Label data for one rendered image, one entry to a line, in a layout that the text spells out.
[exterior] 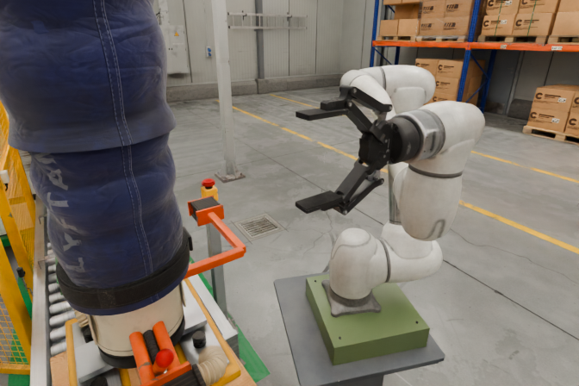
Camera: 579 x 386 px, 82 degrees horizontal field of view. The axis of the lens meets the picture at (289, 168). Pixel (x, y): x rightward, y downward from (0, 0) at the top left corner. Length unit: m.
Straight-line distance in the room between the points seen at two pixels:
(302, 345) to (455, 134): 0.91
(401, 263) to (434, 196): 0.58
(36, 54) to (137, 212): 0.25
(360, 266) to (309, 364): 0.35
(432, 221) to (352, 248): 0.49
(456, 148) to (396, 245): 0.63
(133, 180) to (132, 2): 0.25
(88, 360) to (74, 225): 0.34
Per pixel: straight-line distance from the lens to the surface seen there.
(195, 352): 0.82
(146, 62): 0.54
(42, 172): 0.61
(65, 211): 0.59
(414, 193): 0.70
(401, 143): 0.56
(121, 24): 0.52
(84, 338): 0.94
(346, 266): 1.18
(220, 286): 2.12
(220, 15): 4.14
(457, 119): 0.66
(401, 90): 1.19
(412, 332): 1.29
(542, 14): 7.77
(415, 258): 1.26
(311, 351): 1.29
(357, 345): 1.23
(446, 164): 0.68
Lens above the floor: 1.74
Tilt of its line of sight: 22 degrees down
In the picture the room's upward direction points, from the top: straight up
